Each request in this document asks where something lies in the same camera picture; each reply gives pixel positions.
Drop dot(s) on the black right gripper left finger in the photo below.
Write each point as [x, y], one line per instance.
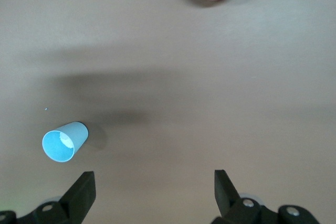
[78, 197]

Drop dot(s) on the blue cup with white mark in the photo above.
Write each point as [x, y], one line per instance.
[76, 134]

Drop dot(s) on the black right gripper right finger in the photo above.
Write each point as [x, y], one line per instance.
[225, 200]

